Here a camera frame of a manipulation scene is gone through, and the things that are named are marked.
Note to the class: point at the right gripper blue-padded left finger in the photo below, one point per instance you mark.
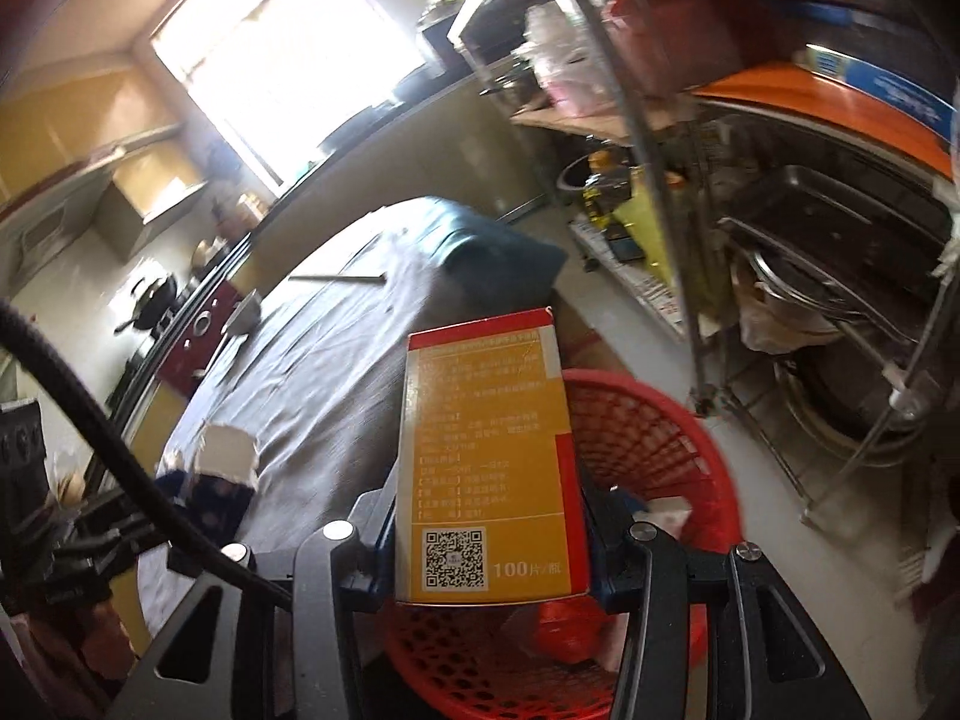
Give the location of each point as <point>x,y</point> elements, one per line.
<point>267,635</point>

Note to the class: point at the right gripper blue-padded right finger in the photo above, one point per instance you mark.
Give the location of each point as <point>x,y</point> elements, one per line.
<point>766,656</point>

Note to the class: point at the white medicine box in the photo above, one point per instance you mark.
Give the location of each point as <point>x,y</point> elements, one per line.
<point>669,514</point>

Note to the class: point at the dark blue tall box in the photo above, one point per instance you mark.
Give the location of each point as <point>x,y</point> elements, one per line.
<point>215,489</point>

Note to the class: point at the red orange medicine box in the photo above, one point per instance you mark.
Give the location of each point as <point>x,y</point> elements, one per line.
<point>488,509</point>

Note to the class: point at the metal kitchen storage rack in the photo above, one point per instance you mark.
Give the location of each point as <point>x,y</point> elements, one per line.
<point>754,143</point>

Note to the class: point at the red plastic mesh basket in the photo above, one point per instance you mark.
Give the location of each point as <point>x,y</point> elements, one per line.
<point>561,659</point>

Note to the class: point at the dark red built-in oven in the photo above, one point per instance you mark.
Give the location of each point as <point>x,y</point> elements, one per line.
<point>198,342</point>

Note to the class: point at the grey tablecloth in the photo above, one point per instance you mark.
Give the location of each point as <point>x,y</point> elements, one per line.
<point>319,381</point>

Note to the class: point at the black wok with lid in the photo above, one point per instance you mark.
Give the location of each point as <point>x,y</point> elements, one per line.
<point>153,304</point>

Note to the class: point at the long thin wooden stick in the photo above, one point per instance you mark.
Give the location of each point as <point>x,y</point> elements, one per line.
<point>340,278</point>

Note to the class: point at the pink white plastic bag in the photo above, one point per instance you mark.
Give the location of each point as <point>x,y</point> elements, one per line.
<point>559,55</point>

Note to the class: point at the black microwave oven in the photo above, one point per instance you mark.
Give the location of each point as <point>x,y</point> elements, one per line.
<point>491,35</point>

